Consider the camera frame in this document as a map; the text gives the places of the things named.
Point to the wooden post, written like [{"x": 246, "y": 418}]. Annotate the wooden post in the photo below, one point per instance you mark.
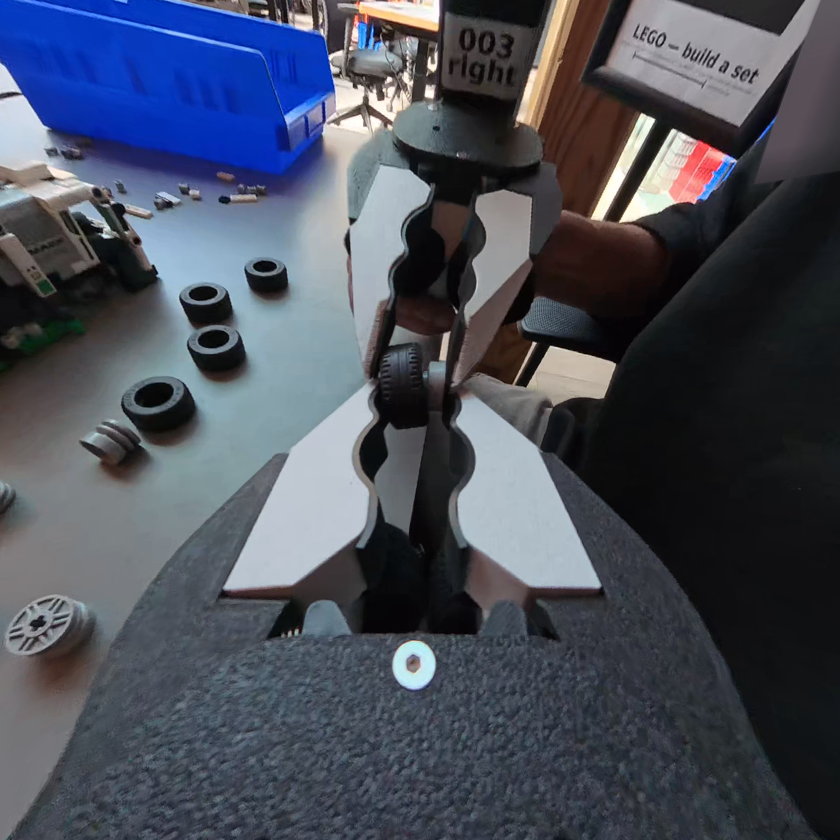
[{"x": 571, "y": 131}]

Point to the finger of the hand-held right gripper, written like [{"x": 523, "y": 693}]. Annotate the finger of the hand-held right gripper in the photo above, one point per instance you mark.
[
  {"x": 374, "y": 243},
  {"x": 505, "y": 249}
]

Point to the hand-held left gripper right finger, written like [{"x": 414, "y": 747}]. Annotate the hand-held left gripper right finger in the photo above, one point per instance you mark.
[{"x": 525, "y": 518}]

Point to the person's right forearm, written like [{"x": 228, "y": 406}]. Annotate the person's right forearm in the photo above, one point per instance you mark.
[{"x": 640, "y": 262}]

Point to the person's black shirt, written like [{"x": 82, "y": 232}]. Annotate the person's black shirt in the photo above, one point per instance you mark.
[{"x": 722, "y": 492}]

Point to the scattered small lego pieces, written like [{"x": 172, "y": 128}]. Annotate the scattered small lego pieces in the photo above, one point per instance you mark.
[{"x": 244, "y": 197}]

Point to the black rubber lego tire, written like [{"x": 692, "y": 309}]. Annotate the black rubber lego tire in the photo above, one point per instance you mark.
[
  {"x": 266, "y": 283},
  {"x": 216, "y": 364},
  {"x": 161, "y": 420},
  {"x": 206, "y": 315}
]

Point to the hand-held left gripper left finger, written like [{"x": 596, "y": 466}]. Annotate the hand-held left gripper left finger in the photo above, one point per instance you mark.
[{"x": 308, "y": 512}]

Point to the black lego wheel grey rim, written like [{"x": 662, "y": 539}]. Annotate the black lego wheel grey rim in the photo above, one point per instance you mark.
[{"x": 401, "y": 387}]

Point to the person's right hand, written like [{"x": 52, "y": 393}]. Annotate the person's right hand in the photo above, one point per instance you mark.
[{"x": 584, "y": 259}]

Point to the orange top desk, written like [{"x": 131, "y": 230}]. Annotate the orange top desk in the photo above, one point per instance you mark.
[{"x": 400, "y": 16}]

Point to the black framed paper sign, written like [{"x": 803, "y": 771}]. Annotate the black framed paper sign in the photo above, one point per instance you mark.
[{"x": 689, "y": 59}]

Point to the stack of red storage bins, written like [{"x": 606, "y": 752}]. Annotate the stack of red storage bins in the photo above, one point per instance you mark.
[{"x": 705, "y": 167}]

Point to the black office chair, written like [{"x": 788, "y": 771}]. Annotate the black office chair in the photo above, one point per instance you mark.
[{"x": 564, "y": 328}]

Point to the white lego truck model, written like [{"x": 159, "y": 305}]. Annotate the white lego truck model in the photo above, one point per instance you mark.
[{"x": 46, "y": 243}]

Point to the blue plastic bin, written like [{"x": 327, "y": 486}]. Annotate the blue plastic bin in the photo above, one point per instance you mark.
[{"x": 164, "y": 79}]

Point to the grey swivel chair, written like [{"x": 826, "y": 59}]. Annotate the grey swivel chair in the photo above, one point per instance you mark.
[{"x": 367, "y": 64}]

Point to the person's grey trousers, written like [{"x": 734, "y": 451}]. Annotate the person's grey trousers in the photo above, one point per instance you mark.
[{"x": 512, "y": 400}]

